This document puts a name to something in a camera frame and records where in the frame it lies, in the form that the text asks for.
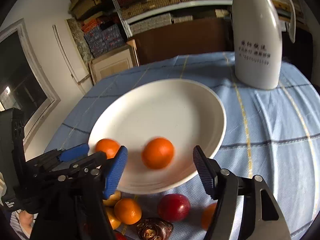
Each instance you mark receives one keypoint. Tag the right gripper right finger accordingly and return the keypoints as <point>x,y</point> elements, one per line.
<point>262,217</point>

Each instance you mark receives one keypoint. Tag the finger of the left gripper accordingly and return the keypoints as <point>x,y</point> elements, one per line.
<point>80,167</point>
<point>75,152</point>

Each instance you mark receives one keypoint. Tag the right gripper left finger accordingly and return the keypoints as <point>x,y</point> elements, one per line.
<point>90,190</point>

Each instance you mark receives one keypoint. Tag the pale yellow fruit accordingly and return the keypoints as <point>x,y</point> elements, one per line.
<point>113,199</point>

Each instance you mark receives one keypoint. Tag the orange tangerine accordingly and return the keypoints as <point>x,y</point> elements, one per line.
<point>108,146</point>
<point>158,153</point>
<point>128,211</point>

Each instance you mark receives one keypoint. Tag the orange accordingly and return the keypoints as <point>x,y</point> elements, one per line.
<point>207,216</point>

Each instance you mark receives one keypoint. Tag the dark brown chestnut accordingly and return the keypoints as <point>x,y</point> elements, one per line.
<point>154,228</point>

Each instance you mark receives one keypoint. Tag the red plum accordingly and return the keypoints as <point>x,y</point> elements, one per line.
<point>173,207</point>

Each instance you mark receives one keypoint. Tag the yellow orange kumquat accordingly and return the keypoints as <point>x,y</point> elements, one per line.
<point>114,221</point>

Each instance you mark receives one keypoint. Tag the small red tomato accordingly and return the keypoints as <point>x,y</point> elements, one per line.
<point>119,236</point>

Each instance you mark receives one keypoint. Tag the blue checked tablecloth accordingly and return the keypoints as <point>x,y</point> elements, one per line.
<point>273,133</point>

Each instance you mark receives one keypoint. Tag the framed picture leaning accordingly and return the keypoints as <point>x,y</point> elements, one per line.
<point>113,62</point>

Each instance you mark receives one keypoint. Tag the white oval plate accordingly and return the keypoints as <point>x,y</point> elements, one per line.
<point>185,112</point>

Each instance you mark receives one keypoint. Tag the white metal shelf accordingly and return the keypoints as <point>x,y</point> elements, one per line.
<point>143,9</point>

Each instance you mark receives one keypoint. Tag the brown wooden cabinet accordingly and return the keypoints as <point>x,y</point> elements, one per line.
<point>207,35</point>

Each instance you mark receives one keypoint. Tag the white thermos jug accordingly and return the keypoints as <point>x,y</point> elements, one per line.
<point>258,42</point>

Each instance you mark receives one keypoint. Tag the window frame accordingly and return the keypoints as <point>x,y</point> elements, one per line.
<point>24,84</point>

